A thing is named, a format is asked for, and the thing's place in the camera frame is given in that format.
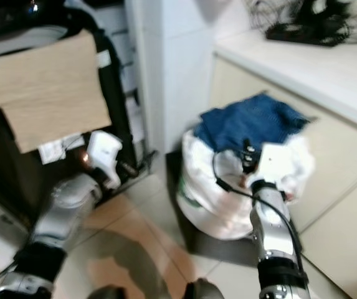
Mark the beige cabinet with white counter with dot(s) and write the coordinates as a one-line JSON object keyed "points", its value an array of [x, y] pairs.
{"points": [[328, 81]]}

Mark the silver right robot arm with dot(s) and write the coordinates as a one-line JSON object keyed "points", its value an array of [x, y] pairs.
{"points": [[275, 233]]}

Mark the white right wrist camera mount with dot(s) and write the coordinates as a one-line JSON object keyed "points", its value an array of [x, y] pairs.
{"points": [[276, 162]]}

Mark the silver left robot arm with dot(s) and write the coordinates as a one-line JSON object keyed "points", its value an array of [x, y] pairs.
{"points": [[69, 202]]}

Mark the grey right robot leg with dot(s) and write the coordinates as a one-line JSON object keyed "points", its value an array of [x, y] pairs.
{"points": [[203, 291]]}

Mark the blue knitted garment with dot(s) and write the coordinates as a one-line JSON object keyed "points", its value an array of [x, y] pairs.
{"points": [[247, 121]]}

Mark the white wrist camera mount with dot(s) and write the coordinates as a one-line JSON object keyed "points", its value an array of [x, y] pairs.
{"points": [[103, 152], [276, 162]]}

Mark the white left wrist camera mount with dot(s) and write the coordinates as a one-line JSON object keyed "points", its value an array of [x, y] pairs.
{"points": [[103, 152]]}

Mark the beige cloth with white tags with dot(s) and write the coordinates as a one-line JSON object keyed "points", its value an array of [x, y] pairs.
{"points": [[44, 87]]}

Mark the white laundry bag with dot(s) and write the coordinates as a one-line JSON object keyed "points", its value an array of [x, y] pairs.
{"points": [[209, 187]]}

